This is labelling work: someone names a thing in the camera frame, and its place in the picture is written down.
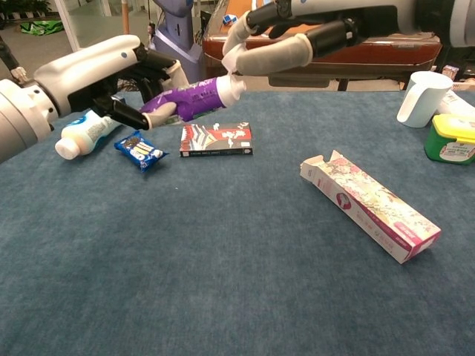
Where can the wooden pole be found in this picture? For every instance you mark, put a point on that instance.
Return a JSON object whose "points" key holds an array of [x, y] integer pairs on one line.
{"points": [[126, 18]]}

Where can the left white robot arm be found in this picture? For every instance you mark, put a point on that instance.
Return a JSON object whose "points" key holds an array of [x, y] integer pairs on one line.
{"points": [[18, 118]]}

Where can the small printed box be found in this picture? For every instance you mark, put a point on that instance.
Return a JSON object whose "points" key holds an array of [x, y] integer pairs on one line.
{"points": [[450, 71]]}

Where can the green tub yellow lid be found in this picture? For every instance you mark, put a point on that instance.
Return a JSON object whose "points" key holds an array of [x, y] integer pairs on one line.
{"points": [[449, 148]]}

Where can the black chair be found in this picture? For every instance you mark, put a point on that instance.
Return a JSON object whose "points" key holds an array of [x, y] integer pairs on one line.
{"points": [[464, 66]]}

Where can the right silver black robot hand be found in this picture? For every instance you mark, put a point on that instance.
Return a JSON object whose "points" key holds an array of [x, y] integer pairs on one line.
{"points": [[334, 11]]}

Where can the purple toothpaste tube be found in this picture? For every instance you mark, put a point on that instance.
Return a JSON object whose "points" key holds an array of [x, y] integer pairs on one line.
{"points": [[200, 96]]}

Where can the white plastic cup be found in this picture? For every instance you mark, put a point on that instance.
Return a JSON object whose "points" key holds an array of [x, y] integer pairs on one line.
{"points": [[423, 100]]}

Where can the blue white snake puzzle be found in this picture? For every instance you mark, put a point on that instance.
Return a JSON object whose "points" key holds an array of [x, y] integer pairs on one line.
{"points": [[228, 18]]}

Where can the brown mahjong table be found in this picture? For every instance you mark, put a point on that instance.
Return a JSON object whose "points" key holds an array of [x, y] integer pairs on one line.
{"points": [[371, 55]]}

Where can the red white flat box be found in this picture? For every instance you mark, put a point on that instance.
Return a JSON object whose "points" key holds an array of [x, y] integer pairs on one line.
{"points": [[215, 139]]}

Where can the white door frame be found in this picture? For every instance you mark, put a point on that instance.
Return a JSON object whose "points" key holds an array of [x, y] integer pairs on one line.
{"points": [[70, 29]]}

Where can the white bottle blue label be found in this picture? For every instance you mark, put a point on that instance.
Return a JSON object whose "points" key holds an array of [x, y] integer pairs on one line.
{"points": [[81, 137]]}

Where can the floral pink toothpaste carton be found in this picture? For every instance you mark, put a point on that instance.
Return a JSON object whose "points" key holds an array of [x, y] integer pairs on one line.
{"points": [[371, 207]]}

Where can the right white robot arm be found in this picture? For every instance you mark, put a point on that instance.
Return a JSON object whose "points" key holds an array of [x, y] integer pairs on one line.
{"points": [[464, 27]]}

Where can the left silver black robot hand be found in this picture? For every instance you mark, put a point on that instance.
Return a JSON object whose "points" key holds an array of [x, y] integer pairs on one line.
{"points": [[89, 63]]}

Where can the blue cookie packet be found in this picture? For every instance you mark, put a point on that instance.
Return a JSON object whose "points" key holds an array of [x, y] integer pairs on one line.
{"points": [[141, 150]]}

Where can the green bag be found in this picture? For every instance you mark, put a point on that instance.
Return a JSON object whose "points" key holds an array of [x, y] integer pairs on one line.
{"points": [[41, 27]]}

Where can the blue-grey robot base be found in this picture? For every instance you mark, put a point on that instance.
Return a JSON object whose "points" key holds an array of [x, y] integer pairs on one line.
{"points": [[178, 22]]}

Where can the green potted plants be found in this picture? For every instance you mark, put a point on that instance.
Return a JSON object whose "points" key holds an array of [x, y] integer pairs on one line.
{"points": [[22, 6]]}

